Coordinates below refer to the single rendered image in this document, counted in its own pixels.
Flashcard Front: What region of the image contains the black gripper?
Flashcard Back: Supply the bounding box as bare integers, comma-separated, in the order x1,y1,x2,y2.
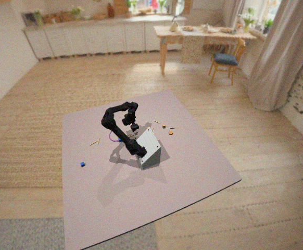
124,114,139,132

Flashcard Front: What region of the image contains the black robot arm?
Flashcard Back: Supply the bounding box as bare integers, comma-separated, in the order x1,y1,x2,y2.
101,102,147,158

